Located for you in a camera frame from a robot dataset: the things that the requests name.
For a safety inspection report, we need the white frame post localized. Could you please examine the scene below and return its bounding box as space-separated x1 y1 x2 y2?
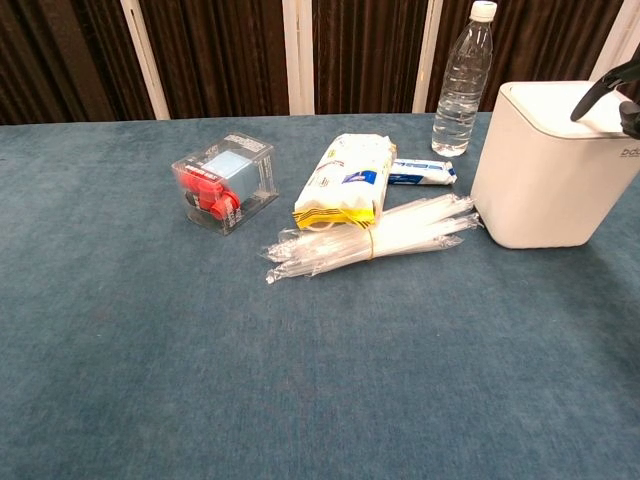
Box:
119 0 172 122
411 0 445 114
281 0 316 117

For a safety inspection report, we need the clear plastic water bottle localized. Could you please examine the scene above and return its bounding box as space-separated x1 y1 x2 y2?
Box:
431 0 500 158

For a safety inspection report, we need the dark brown curtain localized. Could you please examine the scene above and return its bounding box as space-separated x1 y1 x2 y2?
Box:
0 0 640 126

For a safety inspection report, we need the white trash bin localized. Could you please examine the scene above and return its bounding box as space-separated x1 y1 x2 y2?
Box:
469 85 640 250

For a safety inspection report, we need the clear box with red toy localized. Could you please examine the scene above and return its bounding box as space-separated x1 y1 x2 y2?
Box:
171 131 281 237

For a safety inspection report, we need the white pack with yellow stripe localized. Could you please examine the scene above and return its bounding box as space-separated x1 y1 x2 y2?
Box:
292 132 398 233

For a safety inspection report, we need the white and blue snack bar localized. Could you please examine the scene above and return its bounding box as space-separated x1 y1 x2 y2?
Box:
387 157 459 188

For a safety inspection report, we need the blue felt table cover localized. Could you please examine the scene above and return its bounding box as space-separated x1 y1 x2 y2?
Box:
0 111 640 480

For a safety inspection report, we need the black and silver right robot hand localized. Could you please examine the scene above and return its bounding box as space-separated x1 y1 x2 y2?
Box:
570 58 640 140

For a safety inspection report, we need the bundle of wrapped clear straws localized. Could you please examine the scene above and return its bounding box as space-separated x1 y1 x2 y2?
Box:
258 193 483 286

